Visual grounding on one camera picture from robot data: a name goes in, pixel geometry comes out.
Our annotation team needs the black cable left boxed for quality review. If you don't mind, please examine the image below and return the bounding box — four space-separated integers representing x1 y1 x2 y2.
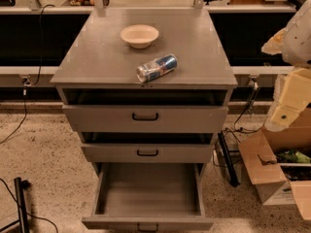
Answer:
0 3 56 146

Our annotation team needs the grey drawer cabinet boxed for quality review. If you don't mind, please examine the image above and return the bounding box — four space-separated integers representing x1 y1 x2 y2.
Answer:
50 7 238 177

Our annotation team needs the green snack bag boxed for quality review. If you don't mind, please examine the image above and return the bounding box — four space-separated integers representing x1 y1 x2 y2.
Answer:
276 150 311 164

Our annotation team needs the grey bottom drawer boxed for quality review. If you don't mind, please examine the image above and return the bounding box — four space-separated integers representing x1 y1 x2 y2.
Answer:
82 163 213 233

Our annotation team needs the black stand post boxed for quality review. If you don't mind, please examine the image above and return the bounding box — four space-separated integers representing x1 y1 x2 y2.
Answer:
0 178 30 233

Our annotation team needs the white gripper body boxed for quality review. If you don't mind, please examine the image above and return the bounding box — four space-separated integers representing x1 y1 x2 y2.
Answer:
264 67 311 132

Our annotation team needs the blue silver energy drink can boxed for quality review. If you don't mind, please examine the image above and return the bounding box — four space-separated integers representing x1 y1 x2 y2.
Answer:
136 54 178 83

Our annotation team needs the grey middle drawer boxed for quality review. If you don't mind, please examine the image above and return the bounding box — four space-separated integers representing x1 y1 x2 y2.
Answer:
82 133 214 163

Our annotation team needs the brown cardboard box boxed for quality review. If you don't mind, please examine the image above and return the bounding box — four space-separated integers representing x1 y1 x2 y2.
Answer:
239 108 311 220

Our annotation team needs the black flat bar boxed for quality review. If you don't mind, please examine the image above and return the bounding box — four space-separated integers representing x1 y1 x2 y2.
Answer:
218 132 240 187

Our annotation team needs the grey top drawer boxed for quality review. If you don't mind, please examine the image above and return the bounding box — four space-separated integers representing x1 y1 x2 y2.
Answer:
63 90 227 133

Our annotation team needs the black cables right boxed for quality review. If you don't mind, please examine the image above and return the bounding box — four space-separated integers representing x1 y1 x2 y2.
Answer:
212 81 265 170

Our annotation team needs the grey drawer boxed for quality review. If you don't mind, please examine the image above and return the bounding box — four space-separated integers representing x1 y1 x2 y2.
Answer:
82 163 213 233
82 133 214 163
63 90 227 133

